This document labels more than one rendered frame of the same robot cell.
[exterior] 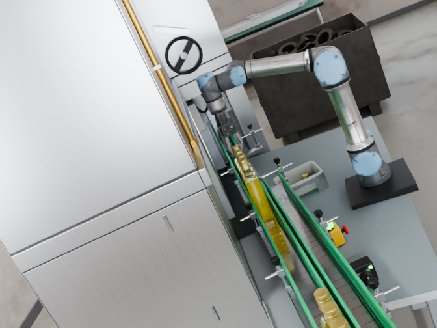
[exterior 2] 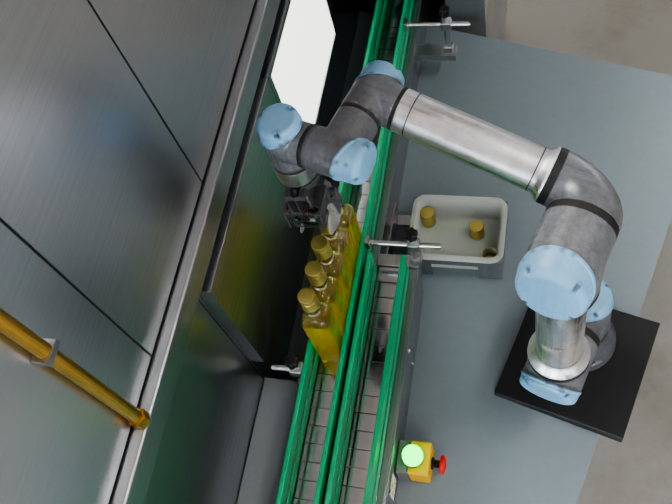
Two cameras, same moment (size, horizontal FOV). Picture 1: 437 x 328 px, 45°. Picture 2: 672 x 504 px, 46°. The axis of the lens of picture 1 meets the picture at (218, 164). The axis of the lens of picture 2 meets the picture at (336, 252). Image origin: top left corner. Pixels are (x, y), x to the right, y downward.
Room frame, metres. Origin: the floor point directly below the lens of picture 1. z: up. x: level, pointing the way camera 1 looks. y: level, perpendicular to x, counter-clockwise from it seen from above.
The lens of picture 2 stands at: (1.39, -0.52, 2.49)
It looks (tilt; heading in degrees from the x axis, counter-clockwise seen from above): 59 degrees down; 29
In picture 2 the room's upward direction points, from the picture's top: 23 degrees counter-clockwise
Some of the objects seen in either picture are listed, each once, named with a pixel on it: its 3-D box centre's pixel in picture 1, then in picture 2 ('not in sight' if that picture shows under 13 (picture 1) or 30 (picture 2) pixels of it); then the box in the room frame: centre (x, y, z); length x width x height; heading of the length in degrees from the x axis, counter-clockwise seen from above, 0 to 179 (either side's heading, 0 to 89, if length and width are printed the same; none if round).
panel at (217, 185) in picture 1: (203, 149); (280, 136); (2.36, 0.04, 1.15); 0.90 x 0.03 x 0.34; 0
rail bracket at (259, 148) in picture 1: (252, 143); (438, 40); (2.85, -0.23, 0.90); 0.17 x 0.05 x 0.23; 90
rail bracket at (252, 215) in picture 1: (249, 219); (289, 370); (1.90, -0.02, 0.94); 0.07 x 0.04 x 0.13; 90
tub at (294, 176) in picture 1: (300, 182); (458, 235); (2.33, -0.32, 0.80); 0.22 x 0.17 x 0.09; 90
